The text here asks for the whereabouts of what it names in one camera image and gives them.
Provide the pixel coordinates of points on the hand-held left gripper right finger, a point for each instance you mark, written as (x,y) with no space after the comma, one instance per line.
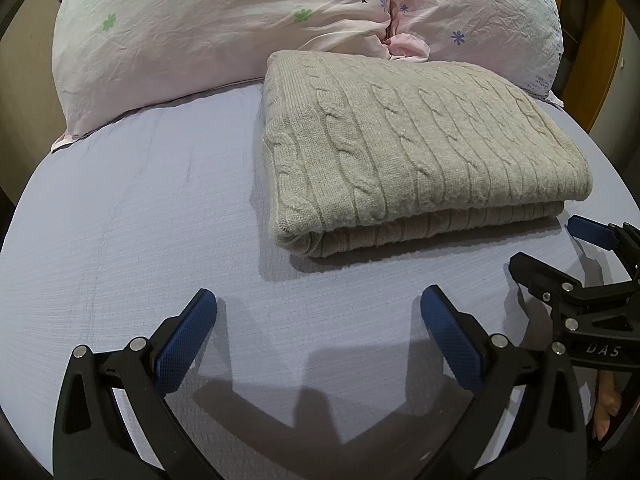
(450,342)

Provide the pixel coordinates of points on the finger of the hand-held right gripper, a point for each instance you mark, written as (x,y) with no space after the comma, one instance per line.
(592,232)
(555,285)

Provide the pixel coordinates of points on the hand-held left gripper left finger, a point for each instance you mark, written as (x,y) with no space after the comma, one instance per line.
(182,347)

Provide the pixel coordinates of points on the person's right hand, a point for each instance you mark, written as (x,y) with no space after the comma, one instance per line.
(606,405)

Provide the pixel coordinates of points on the lavender bed sheet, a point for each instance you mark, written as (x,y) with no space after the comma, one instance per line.
(150,235)

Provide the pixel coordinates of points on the pink floral pillow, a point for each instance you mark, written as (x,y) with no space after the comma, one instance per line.
(480,15)
(200,35)

